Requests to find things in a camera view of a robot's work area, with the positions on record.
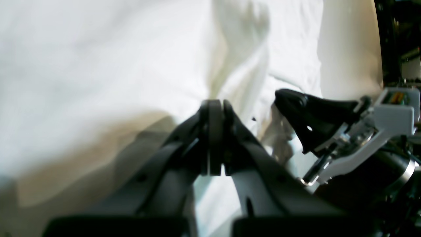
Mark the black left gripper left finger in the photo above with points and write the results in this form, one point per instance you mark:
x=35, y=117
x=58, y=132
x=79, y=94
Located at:
x=152, y=202

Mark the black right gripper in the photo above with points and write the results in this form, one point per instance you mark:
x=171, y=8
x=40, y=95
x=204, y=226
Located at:
x=386, y=186

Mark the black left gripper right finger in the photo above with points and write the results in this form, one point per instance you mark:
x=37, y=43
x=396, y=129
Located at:
x=275, y=204

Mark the white printed T-shirt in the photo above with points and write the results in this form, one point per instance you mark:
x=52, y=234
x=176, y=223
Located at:
x=91, y=88

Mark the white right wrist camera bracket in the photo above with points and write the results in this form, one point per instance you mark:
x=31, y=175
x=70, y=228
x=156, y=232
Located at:
x=393, y=114

